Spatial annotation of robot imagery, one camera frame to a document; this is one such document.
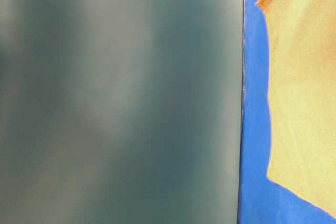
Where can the blue table cloth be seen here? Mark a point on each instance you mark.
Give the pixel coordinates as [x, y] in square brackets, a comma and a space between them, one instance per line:
[260, 200]

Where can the orange towel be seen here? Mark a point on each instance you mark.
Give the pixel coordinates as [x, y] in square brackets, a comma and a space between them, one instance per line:
[301, 98]

